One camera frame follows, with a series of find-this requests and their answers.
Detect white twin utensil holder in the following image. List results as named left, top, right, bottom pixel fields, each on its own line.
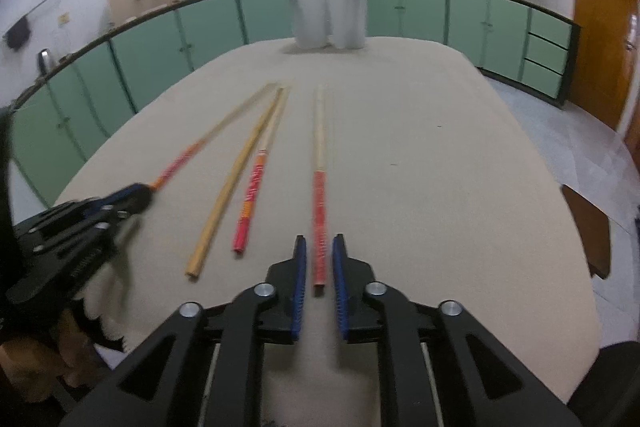
left=290, top=0, right=368, bottom=50

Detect plain wooden chopstick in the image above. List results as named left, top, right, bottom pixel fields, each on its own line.
left=184, top=87, right=284, bottom=280

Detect brown wooden door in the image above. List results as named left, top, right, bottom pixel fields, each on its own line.
left=568, top=0, right=638, bottom=129

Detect beige tablecloth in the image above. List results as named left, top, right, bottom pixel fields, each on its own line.
left=61, top=37, right=601, bottom=400

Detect dark hanging towel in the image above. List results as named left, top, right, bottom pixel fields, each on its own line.
left=3, top=16, right=32, bottom=51

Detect green lower cabinets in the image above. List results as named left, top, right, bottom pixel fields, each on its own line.
left=11, top=0, right=580, bottom=206

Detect brown wooden stool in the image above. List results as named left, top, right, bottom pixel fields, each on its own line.
left=561, top=184, right=612, bottom=280

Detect steel towel rail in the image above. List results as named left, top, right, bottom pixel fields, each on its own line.
left=2, top=0, right=50, bottom=40

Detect steel electric kettle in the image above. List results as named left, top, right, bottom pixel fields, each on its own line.
left=37, top=49, right=56, bottom=77

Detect person's left hand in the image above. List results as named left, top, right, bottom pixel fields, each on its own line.
left=1, top=310, right=111, bottom=403

